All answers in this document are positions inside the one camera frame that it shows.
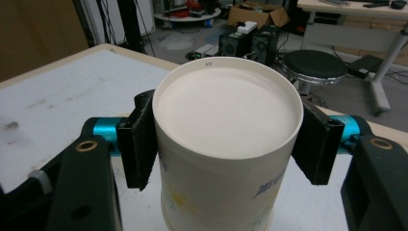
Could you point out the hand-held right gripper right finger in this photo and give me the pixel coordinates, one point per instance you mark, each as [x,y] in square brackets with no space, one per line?
[317,144]

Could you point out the white desk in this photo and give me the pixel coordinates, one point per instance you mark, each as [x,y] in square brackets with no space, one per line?
[381,93]

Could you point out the black round stool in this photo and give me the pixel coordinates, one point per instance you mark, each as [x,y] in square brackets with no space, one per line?
[314,65]

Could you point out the blue tape roll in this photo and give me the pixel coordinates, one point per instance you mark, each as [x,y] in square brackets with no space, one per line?
[209,23]

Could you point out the small white box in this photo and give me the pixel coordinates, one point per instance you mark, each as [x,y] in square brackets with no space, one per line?
[247,27]

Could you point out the white printed paper cup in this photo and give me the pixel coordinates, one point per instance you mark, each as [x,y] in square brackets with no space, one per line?
[224,112]

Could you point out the open cardboard box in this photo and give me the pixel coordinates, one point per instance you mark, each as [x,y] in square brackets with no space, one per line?
[256,14]

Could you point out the brown board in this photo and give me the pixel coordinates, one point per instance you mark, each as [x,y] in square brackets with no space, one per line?
[38,35]

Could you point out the round white table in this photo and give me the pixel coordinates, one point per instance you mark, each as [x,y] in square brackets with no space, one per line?
[189,16]

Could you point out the black computer tower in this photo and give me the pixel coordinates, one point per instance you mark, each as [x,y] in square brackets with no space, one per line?
[266,41]
[232,43]

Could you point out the grey power supply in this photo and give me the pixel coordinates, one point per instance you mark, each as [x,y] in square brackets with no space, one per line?
[215,50]
[202,50]

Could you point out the flat black device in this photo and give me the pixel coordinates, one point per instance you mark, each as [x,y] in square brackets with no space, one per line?
[365,65]

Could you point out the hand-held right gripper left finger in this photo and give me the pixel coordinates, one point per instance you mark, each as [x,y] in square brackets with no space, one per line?
[138,144]

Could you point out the white foam mat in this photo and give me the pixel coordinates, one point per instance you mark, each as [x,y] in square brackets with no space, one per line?
[64,96]

